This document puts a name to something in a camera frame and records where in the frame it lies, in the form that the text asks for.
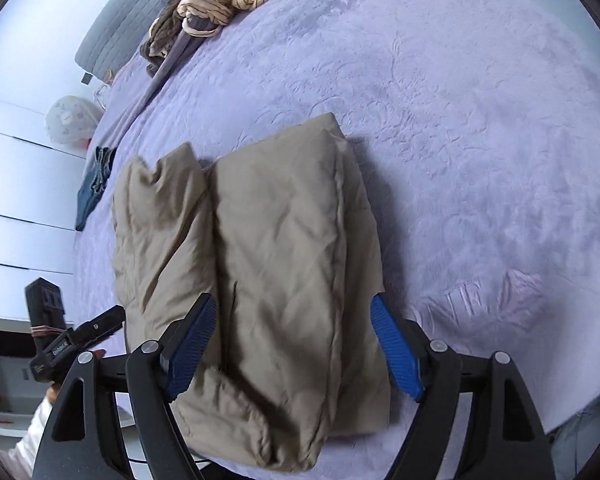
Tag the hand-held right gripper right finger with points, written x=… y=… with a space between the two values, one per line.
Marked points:
x=397 y=350

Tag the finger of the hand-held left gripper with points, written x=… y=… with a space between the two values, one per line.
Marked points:
x=99 y=327

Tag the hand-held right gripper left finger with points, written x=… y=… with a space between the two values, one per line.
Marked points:
x=194 y=345

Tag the beige padded coat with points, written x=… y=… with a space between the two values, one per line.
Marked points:
x=280 y=260

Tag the person's left forearm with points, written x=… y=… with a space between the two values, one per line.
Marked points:
x=29 y=440

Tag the white wardrobe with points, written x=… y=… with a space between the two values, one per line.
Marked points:
x=24 y=190

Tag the dark blue jeans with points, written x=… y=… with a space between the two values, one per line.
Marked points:
x=95 y=185

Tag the person's grey clothing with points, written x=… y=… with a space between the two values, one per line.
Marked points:
x=580 y=440

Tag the lilac embossed bedspread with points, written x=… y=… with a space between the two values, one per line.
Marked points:
x=455 y=135

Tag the grey-purple sheet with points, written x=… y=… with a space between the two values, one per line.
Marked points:
x=179 y=55

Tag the grey padded headboard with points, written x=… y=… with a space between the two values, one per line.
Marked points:
x=119 y=25

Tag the brown fuzzy blanket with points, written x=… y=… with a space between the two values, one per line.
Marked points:
x=164 y=30

